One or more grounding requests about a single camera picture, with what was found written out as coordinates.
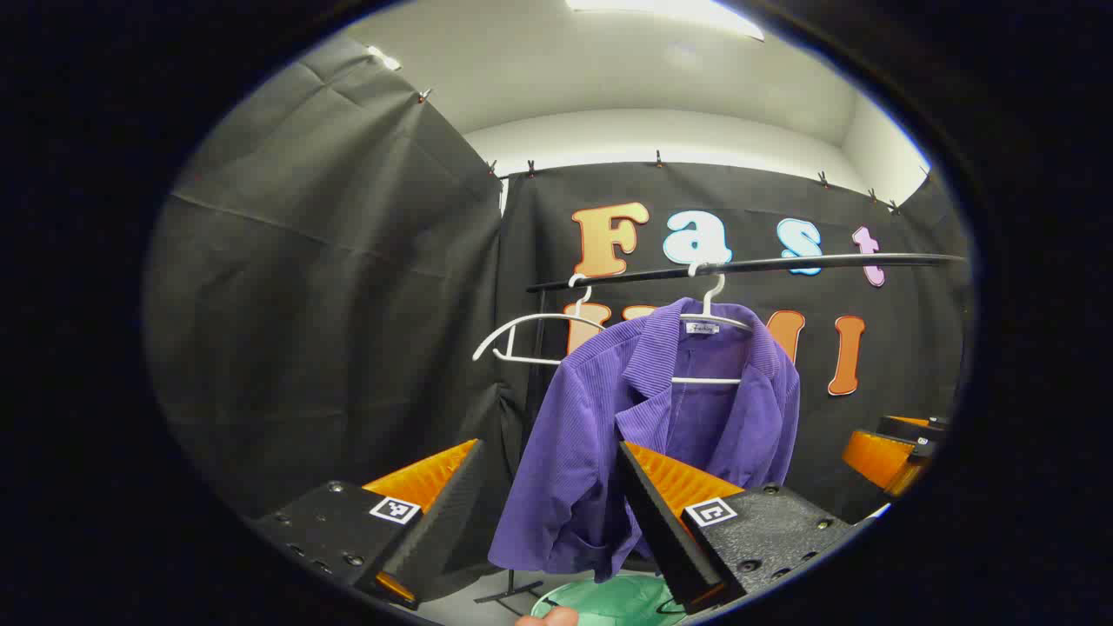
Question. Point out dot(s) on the ceiling light panel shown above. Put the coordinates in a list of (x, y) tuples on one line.
[(678, 10)]

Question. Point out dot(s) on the black metal clothes rack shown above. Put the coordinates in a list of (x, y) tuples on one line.
[(783, 263)]

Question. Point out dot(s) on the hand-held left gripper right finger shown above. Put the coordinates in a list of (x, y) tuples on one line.
[(665, 539)]

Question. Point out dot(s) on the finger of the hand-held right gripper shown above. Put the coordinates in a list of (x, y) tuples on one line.
[(878, 456), (913, 425)]

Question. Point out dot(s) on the green mesh laundry hamper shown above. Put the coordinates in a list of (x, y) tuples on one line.
[(609, 604)]

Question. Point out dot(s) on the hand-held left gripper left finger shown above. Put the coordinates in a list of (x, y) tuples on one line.
[(435, 539)]

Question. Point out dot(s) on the row of small cloth clips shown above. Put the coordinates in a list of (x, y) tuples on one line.
[(658, 159)]

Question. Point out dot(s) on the black backdrop cloth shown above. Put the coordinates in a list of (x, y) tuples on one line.
[(904, 365), (330, 304)]

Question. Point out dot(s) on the white plastic clothes hanger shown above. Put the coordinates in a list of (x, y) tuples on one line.
[(530, 359), (709, 304)]

